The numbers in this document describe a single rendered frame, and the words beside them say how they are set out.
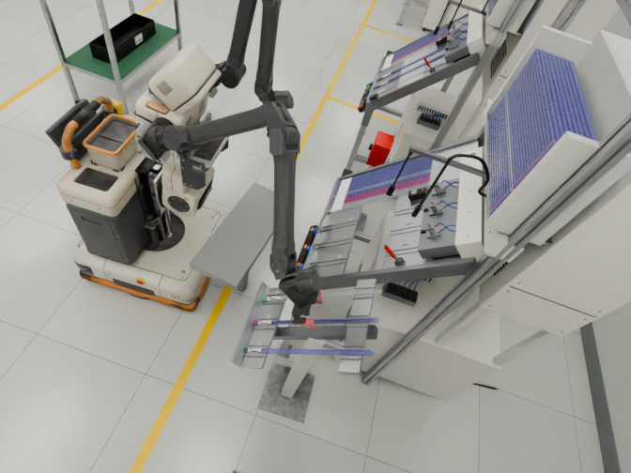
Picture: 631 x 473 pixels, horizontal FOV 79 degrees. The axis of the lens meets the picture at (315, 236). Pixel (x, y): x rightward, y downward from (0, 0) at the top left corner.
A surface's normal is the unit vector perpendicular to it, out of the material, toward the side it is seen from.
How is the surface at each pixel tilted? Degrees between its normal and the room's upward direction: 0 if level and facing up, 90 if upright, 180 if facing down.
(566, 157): 90
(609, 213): 90
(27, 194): 0
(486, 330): 0
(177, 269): 0
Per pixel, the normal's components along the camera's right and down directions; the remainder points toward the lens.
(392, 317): 0.20, -0.58
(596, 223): -0.28, 0.74
